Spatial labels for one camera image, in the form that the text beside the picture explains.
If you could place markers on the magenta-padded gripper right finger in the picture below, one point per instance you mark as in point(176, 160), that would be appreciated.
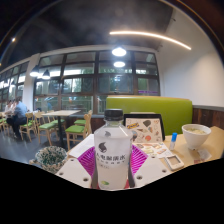
point(150, 170)

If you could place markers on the black sticker-covered tablet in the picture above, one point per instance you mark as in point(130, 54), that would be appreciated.
point(145, 128)

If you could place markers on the pendant ceiling lamps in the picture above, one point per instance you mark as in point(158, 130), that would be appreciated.
point(119, 51)

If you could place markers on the person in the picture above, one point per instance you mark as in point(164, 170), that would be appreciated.
point(9, 106)
point(19, 115)

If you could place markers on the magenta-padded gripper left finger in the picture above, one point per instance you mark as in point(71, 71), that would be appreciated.
point(73, 171)

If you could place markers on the white ceramic bowl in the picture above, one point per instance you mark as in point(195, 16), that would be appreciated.
point(196, 136)

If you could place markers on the wooden dining table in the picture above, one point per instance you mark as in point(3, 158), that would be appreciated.
point(61, 112)

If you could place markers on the small blue-capped white tube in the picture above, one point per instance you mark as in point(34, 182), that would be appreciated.
point(173, 141)

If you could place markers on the green upholstered bench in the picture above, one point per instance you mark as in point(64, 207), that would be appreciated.
point(173, 110)

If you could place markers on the curved linear ceiling light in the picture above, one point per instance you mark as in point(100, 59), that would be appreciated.
point(150, 35)

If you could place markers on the white sticker sheet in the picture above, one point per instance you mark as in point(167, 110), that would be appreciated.
point(153, 149)

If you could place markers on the wooden chairs with green cushions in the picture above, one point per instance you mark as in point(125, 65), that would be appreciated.
point(75, 128)

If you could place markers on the clear black-capped water bottle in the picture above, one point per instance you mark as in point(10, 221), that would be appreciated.
point(112, 160)

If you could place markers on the clear plastic wrapper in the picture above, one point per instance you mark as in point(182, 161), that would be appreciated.
point(203, 155)

